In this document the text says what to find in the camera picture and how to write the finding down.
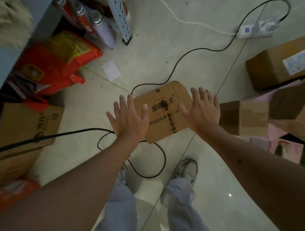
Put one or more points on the red plastic bag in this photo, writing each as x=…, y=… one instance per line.
x=37, y=103

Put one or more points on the red spray can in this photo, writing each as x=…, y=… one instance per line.
x=65, y=9
x=84, y=19

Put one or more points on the person's left middle finger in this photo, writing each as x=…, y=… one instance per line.
x=123, y=103

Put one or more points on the person's trouser leg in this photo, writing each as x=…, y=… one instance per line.
x=120, y=209
x=181, y=204

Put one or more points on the person's left thumb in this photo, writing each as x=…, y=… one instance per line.
x=145, y=113

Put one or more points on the person's left forearm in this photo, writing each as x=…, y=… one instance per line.
x=71, y=185

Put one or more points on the person's right grey shoe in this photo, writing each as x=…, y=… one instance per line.
x=187, y=170

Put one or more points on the person's right thumb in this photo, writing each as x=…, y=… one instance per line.
x=183, y=110

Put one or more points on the person's left hand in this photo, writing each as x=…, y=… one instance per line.
x=128, y=123

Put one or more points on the lavender spray can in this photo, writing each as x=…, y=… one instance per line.
x=103, y=29

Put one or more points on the person's right little finger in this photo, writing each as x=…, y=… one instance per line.
x=216, y=101

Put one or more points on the person's left little finger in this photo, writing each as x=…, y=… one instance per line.
x=111, y=118

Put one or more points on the pink box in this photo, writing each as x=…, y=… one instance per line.
x=288, y=150

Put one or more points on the person's right trouser leg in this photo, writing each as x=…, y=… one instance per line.
x=181, y=204

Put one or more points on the person's right forearm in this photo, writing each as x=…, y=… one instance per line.
x=257, y=171

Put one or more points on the cardboard box with white label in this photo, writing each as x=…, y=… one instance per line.
x=269, y=66

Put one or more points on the person's left trouser leg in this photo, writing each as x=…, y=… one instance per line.
x=120, y=209

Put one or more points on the person's left grey shoe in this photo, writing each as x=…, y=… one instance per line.
x=122, y=176

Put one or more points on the person's right middle finger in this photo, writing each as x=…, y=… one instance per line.
x=202, y=94

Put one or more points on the grey cabinet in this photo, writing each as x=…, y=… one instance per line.
x=35, y=21

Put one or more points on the small plain cardboard box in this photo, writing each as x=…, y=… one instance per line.
x=247, y=117

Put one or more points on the red and yellow sack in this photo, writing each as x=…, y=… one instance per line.
x=59, y=59

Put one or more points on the person's right hand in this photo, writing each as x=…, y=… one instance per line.
x=203, y=116

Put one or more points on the taped printed cardboard box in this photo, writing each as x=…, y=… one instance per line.
x=164, y=104

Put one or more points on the flat brown cardboard box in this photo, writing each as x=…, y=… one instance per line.
x=16, y=166

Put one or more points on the plain brown cardboard box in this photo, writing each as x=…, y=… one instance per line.
x=289, y=104

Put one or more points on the person's grey shoe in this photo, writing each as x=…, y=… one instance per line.
x=122, y=176
x=187, y=170

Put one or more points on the large printed cardboard box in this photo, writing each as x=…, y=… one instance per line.
x=23, y=126

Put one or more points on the white paper sheet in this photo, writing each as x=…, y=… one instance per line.
x=112, y=70

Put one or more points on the orange packet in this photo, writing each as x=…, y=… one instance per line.
x=14, y=192

